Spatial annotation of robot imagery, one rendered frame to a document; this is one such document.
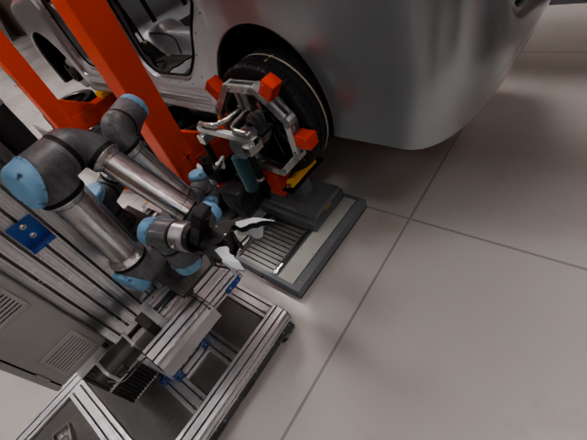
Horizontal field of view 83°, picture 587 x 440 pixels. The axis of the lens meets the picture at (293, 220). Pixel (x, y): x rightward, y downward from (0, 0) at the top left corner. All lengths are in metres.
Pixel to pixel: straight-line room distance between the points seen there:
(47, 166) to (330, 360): 1.49
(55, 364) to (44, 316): 0.19
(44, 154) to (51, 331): 0.61
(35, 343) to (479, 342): 1.81
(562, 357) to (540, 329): 0.14
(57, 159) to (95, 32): 1.03
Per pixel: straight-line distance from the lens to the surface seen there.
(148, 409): 1.95
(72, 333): 1.39
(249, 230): 0.79
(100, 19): 1.94
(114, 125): 1.36
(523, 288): 2.13
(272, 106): 1.63
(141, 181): 1.00
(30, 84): 3.83
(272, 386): 1.92
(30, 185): 0.97
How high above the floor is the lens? 1.75
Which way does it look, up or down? 45 degrees down
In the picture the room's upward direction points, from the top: 21 degrees counter-clockwise
